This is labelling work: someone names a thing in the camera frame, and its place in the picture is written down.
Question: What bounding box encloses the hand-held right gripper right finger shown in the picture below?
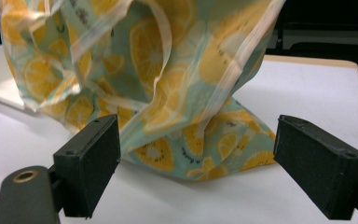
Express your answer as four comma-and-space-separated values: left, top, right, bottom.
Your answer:
273, 114, 358, 221

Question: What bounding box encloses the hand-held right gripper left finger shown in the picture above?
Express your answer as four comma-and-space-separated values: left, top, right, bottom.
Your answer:
52, 113, 121, 219

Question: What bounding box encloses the lemon print fabric bag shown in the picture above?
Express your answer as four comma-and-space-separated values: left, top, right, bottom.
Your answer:
0, 0, 287, 182

